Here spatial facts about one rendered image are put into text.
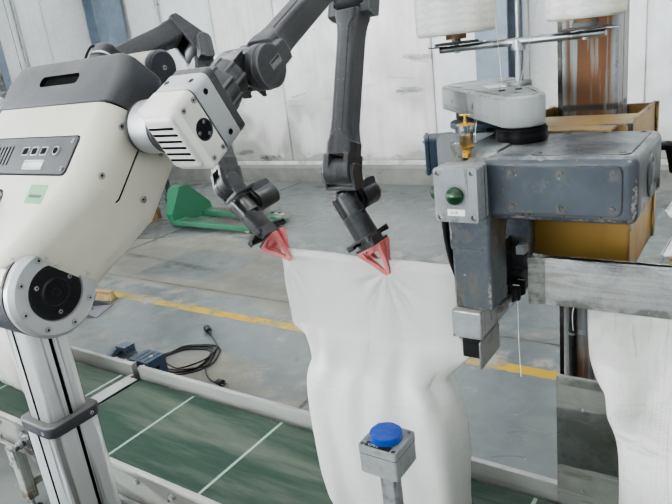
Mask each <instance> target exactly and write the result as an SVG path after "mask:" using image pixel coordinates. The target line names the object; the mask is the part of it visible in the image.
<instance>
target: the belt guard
mask: <svg viewBox="0 0 672 504"><path fill-rule="evenodd" d="M501 79H502V85H505V86H506V83H507V82H508V81H513V80H515V79H516V78H493V79H482V80H473V81H465V82H459V83H453V84H448V85H444V86H443V87H442V102H443V109H445V110H448V111H451V112H455V113H458V114H470V116H467V117H470V118H473V119H476V120H479V121H483V122H486V123H489V124H492V125H495V126H498V127H501V128H506V129H518V128H529V127H535V126H539V125H542V124H543V123H545V122H546V94H545V93H544V92H542V91H541V90H539V89H537V88H535V87H533V86H531V85H526V86H520V87H519V86H508V87H499V88H490V89H488V88H485V87H483V86H484V85H493V84H501ZM515 88H522V89H520V90H515ZM502 89H505V90H506V91H501V92H499V90H502Z"/></svg>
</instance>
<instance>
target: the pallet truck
mask: <svg viewBox="0 0 672 504"><path fill-rule="evenodd" d="M165 189H166V193H165V194H166V197H165V201H166V216H167V217H168V219H169V221H170V222H171V224H172V225H175V226H188V227H200V228H212V229H225V230H238V231H245V232H246V233H250V232H251V231H250V230H249V229H248V228H247V227H246V226H245V225H244V224H243V223H242V222H241V220H228V219H214V218H200V216H202V215H207V216H222V217H236V218H238V217H237V216H236V215H235V214H234V213H233V212H232V211H231V210H230V208H223V207H212V205H211V202H210V201H209V200H208V199H207V198H205V197H204V196H203V195H201V194H200V193H199V192H197V191H196V190H194V189H193V188H192V187H190V186H189V185H188V184H174V185H170V183H169V180H168V179H167V182H166V185H165ZM263 212H264V213H265V214H266V215H267V216H268V217H269V219H270V220H271V221H274V220H277V219H279V218H281V217H283V218H284V219H285V220H286V221H287V220H290V218H291V217H293V218H294V216H293V214H291V213H289V212H284V211H277V210H263Z"/></svg>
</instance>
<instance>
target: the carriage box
mask: <svg viewBox="0 0 672 504"><path fill-rule="evenodd" d="M659 106H660V101H659V100H658V101H656V100H654V101H653V102H649V103H629V104H627V114H601V115H577V116H558V107H556V106H550V107H548V108H547V109H546V122H545V123H546V124H547V125H548V127H558V126H588V125H617V128H616V129H615V130H614V131H612V132H615V131H657V132H658V130H659ZM655 203H656V191H655V193H654V194H653V196H652V198H651V199H650V201H649V202H648V204H647V205H646V207H645V208H644V210H643V212H642V213H641V215H640V216H639V218H638V219H637V221H636V222H635V223H633V224H629V225H625V224H605V223H585V222H564V221H544V220H535V253H540V254H545V255H556V256H568V257H581V258H593V259H606V260H618V261H631V262H637V260H638V258H639V256H640V254H641V252H642V251H643V249H644V247H645V245H646V243H647V241H648V239H649V238H650V236H653V235H654V228H655Z"/></svg>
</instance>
